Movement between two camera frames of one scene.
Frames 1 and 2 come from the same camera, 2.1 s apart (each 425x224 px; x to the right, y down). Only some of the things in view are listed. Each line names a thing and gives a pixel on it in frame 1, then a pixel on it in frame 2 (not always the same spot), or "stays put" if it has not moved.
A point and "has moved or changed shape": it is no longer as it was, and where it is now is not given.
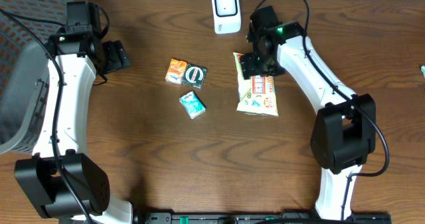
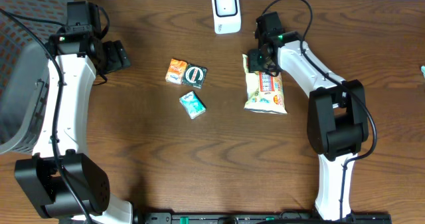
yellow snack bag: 257,94 has moved or changed shape
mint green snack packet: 423,70 stays put
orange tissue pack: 175,71 stays put
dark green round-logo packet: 194,76 stays put
